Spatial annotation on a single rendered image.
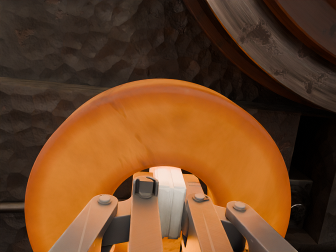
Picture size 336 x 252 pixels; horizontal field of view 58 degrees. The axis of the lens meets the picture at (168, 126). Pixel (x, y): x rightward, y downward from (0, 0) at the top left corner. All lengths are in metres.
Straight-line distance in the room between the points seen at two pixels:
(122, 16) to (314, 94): 0.24
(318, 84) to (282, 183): 0.12
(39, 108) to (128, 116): 0.21
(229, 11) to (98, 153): 0.15
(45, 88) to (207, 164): 0.23
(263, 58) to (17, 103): 0.26
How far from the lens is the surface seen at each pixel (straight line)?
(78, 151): 0.17
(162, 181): 0.15
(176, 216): 0.16
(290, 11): 0.25
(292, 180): 0.45
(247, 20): 0.25
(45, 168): 0.17
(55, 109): 0.35
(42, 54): 0.41
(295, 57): 0.27
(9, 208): 0.39
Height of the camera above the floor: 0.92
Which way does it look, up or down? 12 degrees down
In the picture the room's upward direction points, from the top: 6 degrees clockwise
